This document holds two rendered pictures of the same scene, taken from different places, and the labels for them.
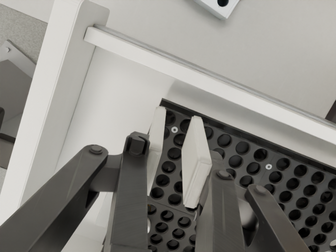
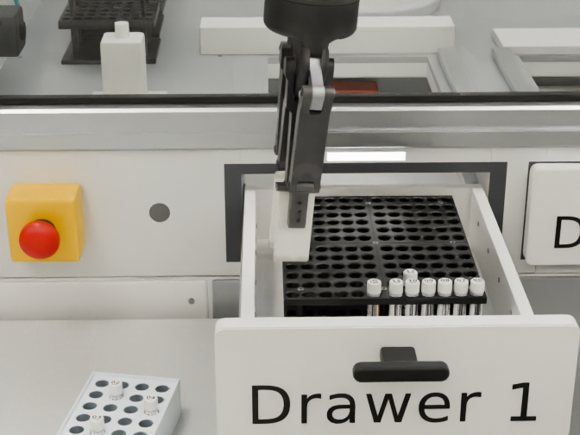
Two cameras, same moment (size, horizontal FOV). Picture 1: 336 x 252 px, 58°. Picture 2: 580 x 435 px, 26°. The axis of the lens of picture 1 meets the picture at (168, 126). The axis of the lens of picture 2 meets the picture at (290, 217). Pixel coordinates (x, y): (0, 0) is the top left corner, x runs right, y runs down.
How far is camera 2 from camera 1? 0.98 m
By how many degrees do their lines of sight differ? 60
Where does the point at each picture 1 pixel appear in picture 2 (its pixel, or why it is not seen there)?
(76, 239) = not seen: hidden behind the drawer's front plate
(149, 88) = not seen: hidden behind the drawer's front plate
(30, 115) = (334, 323)
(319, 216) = (324, 213)
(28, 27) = not seen: outside the picture
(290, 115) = (245, 250)
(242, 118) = (275, 313)
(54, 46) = (262, 322)
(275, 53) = (195, 368)
